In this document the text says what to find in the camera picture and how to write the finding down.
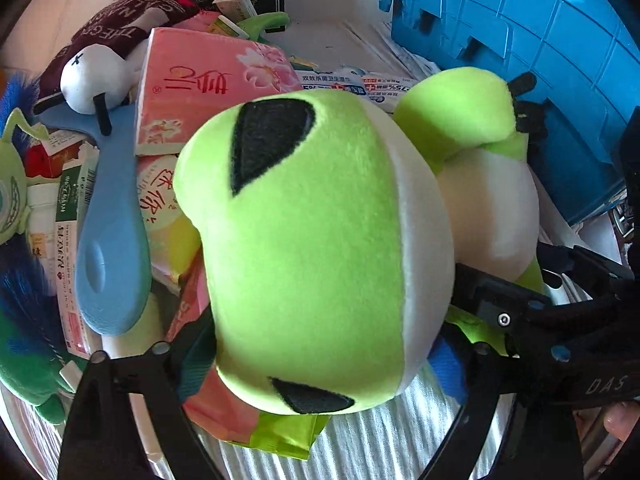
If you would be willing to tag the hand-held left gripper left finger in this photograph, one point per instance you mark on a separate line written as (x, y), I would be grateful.
(167, 372)

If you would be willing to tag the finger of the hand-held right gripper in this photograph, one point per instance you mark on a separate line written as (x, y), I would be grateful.
(492, 310)
(585, 265)

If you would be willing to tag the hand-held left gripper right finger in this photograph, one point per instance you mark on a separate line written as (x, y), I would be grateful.
(450, 380)

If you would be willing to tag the green frog plush toy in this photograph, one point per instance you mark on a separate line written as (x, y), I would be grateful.
(310, 240)

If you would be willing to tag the blue plastic crate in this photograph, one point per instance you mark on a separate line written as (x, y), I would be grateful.
(550, 35)

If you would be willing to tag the white sheet covered desktop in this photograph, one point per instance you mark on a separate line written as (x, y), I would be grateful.
(380, 450)

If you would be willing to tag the person's right hand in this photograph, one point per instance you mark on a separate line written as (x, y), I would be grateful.
(625, 427)

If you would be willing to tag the pink plastic packet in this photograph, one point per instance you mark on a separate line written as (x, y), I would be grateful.
(220, 410)

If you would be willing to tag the lime green packet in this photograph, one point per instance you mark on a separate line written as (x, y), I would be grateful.
(285, 435)

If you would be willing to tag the blue plastic spoon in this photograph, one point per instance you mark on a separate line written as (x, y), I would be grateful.
(112, 240)

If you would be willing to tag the blue green parrot plush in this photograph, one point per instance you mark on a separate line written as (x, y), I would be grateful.
(30, 300)

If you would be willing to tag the green white cream box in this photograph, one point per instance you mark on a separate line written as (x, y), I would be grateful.
(70, 240)

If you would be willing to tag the pale tissue pack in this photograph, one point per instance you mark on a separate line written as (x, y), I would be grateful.
(160, 195)

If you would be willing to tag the green one-eyed monster plush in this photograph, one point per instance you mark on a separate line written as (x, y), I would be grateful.
(15, 195)

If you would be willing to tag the small red box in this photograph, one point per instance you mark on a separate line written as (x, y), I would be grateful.
(40, 160)

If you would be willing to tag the white wet wipes packet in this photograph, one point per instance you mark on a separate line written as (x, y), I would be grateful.
(330, 82)

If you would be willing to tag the pink flowered tissue pack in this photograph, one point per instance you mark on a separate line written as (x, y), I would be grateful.
(200, 75)

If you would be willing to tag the small yellow white box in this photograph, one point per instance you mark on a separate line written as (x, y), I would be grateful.
(227, 26)

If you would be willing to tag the white doll with maroon hat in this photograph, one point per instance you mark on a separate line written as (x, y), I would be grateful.
(110, 25)

